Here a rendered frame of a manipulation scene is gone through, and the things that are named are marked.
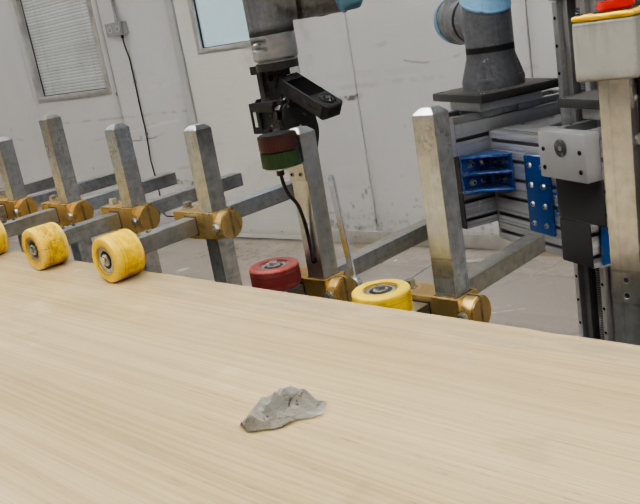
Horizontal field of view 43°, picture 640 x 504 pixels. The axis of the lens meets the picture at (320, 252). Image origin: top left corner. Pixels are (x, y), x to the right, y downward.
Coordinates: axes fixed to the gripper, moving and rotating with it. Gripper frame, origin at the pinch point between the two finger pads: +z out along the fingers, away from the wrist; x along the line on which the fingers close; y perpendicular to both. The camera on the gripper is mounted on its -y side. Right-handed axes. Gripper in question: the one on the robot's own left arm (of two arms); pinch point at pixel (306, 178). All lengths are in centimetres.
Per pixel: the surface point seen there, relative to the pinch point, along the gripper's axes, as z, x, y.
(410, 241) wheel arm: 16.7, -18.3, -5.4
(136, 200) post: 2.6, 9.3, 39.7
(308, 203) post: 1.4, 9.5, -9.7
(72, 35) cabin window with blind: -43, -211, 439
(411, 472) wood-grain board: 11, 51, -61
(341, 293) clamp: 16.2, 8.9, -13.0
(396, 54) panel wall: -1, -238, 174
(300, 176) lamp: -3.0, 10.0, -9.6
